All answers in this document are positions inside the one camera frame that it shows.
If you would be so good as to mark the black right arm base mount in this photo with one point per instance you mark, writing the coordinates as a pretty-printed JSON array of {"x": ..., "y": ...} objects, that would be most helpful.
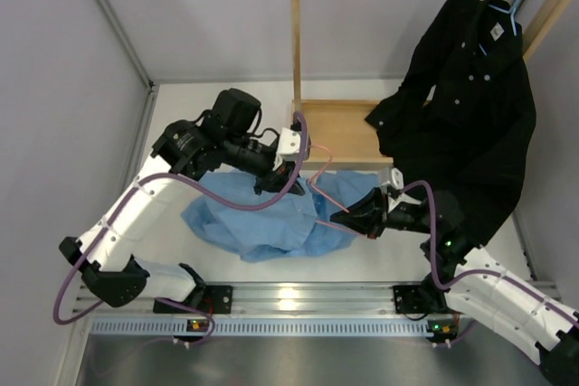
[{"x": 416, "y": 299}]

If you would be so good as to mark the black button shirt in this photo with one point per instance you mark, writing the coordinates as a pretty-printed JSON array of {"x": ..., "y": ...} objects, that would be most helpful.
[{"x": 464, "y": 115}]

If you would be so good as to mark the wooden clothes rack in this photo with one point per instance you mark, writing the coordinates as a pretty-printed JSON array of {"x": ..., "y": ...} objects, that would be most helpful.
[{"x": 339, "y": 123}]

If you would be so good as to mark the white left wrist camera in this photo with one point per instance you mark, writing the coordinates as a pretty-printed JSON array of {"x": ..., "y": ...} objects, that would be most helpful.
[{"x": 287, "y": 147}]

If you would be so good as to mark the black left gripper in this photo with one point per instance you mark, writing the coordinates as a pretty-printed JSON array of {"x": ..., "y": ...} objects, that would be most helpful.
[{"x": 280, "y": 180}]

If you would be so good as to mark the pink wire hanger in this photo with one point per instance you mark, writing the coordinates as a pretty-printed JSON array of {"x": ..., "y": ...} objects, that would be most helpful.
[{"x": 345, "y": 188}]

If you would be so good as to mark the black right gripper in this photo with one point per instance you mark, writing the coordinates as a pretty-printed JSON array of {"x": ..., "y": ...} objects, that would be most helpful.
[{"x": 368, "y": 216}]

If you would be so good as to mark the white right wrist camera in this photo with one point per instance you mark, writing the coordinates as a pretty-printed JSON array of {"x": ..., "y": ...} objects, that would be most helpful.
[{"x": 390, "y": 181}]

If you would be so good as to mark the grey slotted cable duct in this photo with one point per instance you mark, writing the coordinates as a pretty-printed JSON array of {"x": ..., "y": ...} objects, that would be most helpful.
[{"x": 314, "y": 327}]

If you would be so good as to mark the light blue button shirt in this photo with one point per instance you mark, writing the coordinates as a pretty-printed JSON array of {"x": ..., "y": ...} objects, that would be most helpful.
[{"x": 295, "y": 226}]

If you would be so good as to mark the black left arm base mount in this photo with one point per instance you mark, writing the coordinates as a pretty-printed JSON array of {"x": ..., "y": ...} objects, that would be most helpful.
[{"x": 216, "y": 299}]

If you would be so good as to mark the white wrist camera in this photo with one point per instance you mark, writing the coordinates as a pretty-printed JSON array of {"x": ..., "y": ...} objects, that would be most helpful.
[
  {"x": 287, "y": 147},
  {"x": 390, "y": 181}
]

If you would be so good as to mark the aluminium mounting rail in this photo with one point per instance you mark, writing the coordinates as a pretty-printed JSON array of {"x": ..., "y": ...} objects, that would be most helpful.
[{"x": 322, "y": 299}]

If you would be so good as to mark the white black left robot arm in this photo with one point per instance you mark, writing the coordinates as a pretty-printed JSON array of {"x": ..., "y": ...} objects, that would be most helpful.
[{"x": 184, "y": 153}]

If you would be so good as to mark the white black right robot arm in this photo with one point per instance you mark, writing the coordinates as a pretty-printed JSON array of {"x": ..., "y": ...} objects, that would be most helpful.
[{"x": 466, "y": 279}]

